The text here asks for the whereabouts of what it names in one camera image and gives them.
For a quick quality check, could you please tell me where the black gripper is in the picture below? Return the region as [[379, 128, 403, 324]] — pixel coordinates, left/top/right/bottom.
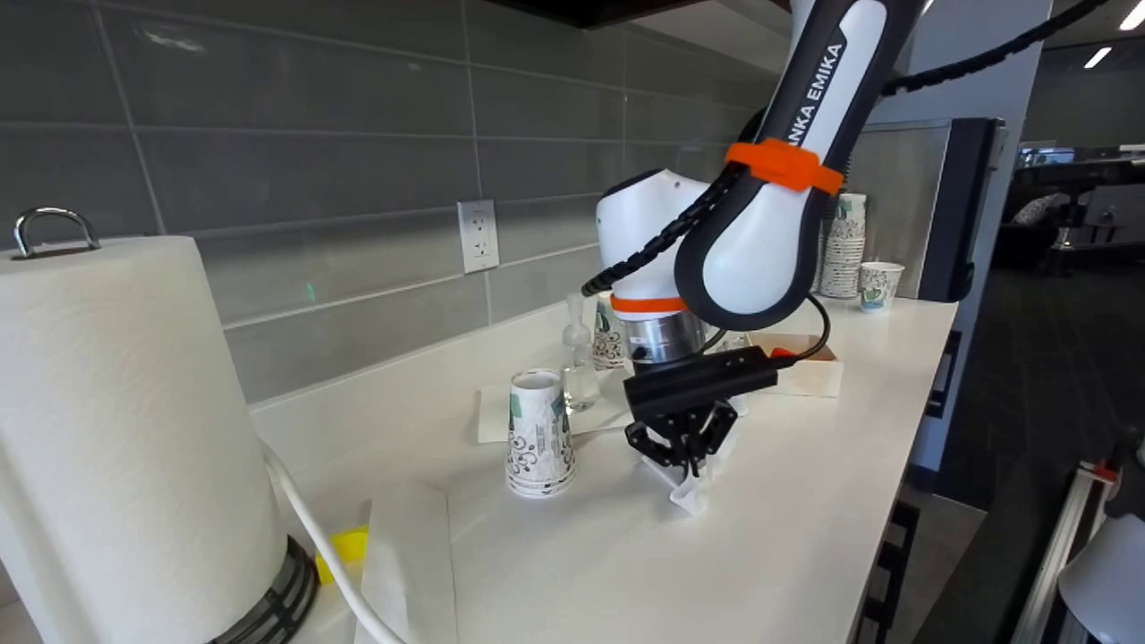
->
[[621, 395, 742, 481]]

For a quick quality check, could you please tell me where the white napkin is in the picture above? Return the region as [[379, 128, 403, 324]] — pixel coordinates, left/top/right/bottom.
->
[[634, 446, 723, 517]]

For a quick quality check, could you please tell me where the clear sanitizer pump bottle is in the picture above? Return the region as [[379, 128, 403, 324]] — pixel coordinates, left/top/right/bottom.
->
[[558, 294, 603, 415]]

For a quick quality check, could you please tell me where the upside-down patterned paper cup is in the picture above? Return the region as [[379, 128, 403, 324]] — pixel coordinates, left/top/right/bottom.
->
[[590, 309, 630, 367], [504, 367, 575, 502]]

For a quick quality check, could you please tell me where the stack of paper cups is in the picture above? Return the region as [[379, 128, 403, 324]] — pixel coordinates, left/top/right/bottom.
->
[[818, 188, 871, 303]]

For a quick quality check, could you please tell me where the single patterned paper cup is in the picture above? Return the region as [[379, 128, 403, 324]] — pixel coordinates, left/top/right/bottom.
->
[[856, 259, 910, 316]]

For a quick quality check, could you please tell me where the dark vertical panel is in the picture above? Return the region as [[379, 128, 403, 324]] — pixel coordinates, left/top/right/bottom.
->
[[913, 113, 1006, 303]]

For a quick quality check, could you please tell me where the yellow sponge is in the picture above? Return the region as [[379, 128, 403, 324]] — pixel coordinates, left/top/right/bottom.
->
[[314, 527, 372, 587]]

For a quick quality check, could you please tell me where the tripod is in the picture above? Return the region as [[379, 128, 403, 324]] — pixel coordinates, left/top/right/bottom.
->
[[1012, 427, 1145, 644]]

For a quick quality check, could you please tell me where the white lamp shade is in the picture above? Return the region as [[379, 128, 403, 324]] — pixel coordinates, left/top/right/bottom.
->
[[1053, 512, 1145, 644]]

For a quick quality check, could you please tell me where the white paper towel roll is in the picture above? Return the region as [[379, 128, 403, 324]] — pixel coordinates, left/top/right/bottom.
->
[[0, 231, 290, 644]]

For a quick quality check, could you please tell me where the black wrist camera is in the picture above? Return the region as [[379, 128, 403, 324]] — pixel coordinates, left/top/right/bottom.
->
[[621, 348, 779, 411]]

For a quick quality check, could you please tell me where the thin black camera cable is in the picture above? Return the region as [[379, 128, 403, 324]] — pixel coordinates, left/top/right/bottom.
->
[[772, 289, 835, 364]]

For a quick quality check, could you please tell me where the white wall outlet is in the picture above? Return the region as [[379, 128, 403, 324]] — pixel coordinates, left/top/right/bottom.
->
[[454, 197, 502, 275]]

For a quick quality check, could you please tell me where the white cable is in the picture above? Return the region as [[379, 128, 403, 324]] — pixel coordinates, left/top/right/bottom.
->
[[257, 444, 409, 644]]

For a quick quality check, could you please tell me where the black wire towel holder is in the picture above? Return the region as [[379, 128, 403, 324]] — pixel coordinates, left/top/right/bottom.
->
[[7, 204, 321, 644]]

